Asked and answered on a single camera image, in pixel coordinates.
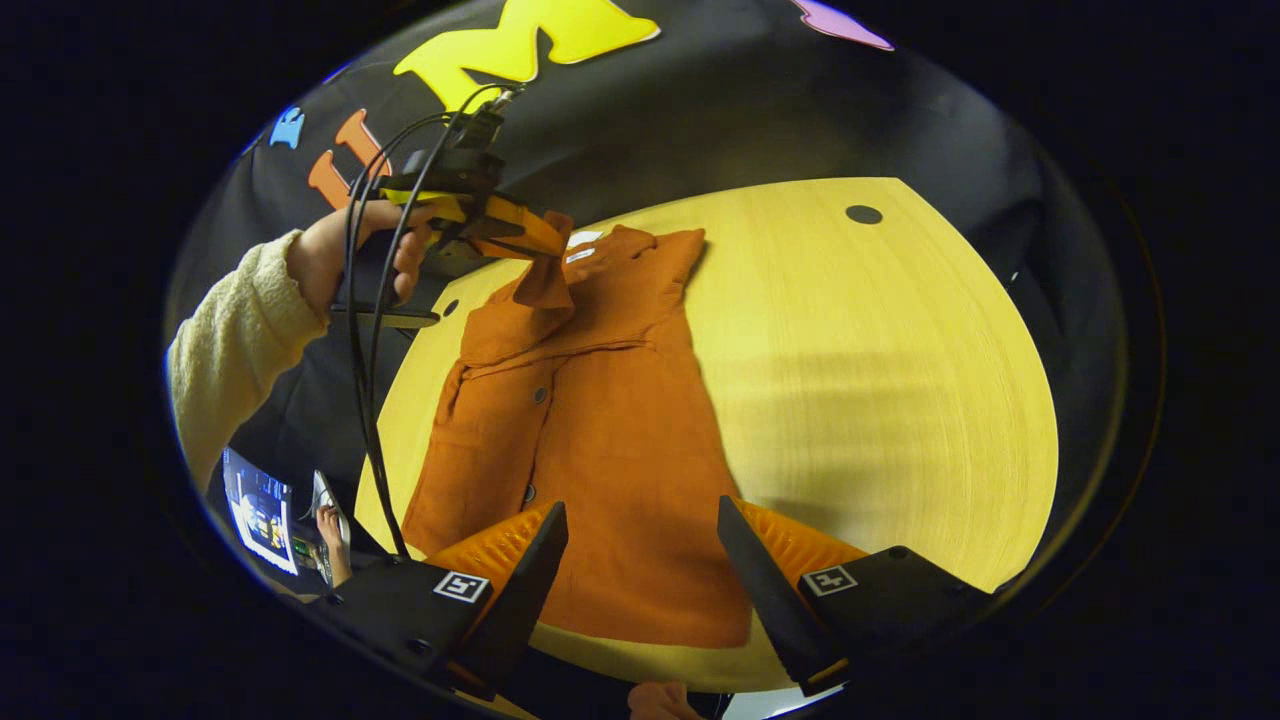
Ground lit computer screen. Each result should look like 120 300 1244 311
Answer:
221 446 302 579

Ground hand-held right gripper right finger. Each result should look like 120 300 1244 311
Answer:
716 494 997 699

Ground orange knit cardigan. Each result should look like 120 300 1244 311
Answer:
399 209 754 650

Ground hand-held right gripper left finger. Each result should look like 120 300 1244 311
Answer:
309 500 570 702

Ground black backdrop cloth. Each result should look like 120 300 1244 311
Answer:
163 0 1133 563

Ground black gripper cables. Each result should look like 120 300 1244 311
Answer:
342 84 523 563

